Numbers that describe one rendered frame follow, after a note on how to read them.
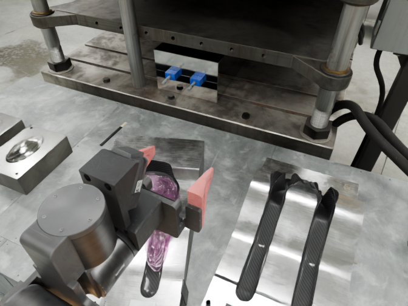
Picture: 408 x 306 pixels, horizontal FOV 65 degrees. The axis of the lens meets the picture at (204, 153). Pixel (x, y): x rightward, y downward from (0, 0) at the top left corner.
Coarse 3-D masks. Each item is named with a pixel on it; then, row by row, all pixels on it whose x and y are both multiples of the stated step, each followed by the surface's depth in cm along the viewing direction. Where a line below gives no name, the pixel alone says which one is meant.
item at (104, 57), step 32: (96, 64) 153; (128, 64) 152; (256, 64) 152; (128, 96) 134; (160, 96) 132; (224, 96) 134; (256, 96) 132; (288, 96) 132; (224, 128) 124; (256, 128) 118; (288, 128) 117
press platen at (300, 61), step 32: (96, 0) 141; (160, 0) 141; (192, 0) 141; (224, 0) 141; (256, 0) 141; (288, 0) 141; (320, 0) 141; (160, 32) 120; (192, 32) 117; (224, 32) 117; (256, 32) 117; (288, 32) 117; (320, 32) 117; (288, 64) 107; (320, 64) 100
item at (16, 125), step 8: (0, 112) 112; (0, 120) 109; (8, 120) 108; (16, 120) 108; (0, 128) 105; (8, 128) 105; (16, 128) 108; (24, 128) 111; (0, 136) 103; (8, 136) 106; (0, 144) 104
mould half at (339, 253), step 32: (256, 192) 77; (288, 192) 76; (352, 192) 86; (256, 224) 74; (288, 224) 73; (352, 224) 71; (224, 256) 70; (288, 256) 70; (352, 256) 68; (224, 288) 64; (288, 288) 65; (320, 288) 65
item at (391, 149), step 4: (388, 148) 91; (392, 148) 91; (384, 152) 92; (388, 152) 91; (392, 152) 90; (396, 152) 90; (388, 156) 91; (392, 156) 90; (396, 156) 90; (400, 156) 89; (392, 160) 91; (396, 160) 90; (400, 160) 89; (404, 160) 89; (396, 164) 90; (400, 164) 89; (404, 164) 88; (400, 168) 90; (404, 168) 88; (404, 172) 89
